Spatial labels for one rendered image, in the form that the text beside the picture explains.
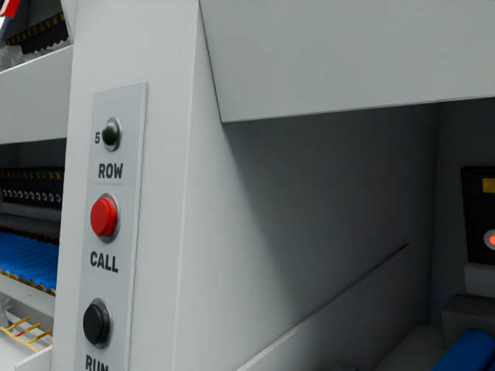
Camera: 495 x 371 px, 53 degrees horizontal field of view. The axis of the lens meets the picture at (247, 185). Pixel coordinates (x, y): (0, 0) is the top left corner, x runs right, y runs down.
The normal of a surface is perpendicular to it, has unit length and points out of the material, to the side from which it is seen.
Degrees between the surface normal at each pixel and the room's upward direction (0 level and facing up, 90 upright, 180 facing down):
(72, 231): 90
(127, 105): 90
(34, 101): 109
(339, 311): 90
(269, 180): 90
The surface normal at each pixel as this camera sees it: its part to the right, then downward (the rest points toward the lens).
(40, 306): -0.17, -0.96
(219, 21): -0.69, 0.26
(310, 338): 0.71, 0.03
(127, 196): -0.70, -0.07
